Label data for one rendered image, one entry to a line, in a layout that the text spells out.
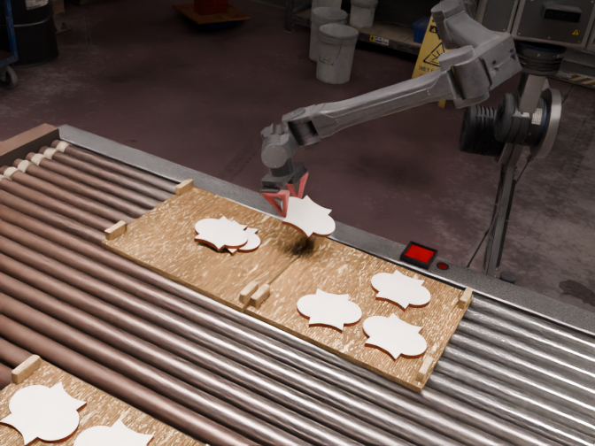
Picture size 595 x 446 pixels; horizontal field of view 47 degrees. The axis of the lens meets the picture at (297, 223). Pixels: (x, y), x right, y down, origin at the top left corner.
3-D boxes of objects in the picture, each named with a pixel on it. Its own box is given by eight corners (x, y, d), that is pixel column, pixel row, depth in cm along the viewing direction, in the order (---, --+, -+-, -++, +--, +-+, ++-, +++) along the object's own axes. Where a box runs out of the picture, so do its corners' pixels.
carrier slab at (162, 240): (190, 188, 191) (190, 184, 190) (318, 240, 176) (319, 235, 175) (101, 247, 165) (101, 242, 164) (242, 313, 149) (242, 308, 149)
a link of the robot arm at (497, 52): (535, 78, 133) (521, 31, 129) (470, 108, 135) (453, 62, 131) (469, 31, 173) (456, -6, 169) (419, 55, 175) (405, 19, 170)
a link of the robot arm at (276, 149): (320, 138, 156) (304, 105, 152) (322, 157, 146) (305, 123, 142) (273, 158, 159) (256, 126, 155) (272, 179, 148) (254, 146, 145)
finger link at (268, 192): (266, 219, 160) (258, 184, 156) (281, 205, 165) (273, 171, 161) (291, 222, 157) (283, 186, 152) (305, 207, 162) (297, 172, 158)
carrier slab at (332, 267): (319, 240, 176) (320, 234, 175) (472, 300, 161) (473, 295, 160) (245, 313, 149) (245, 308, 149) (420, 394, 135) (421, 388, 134)
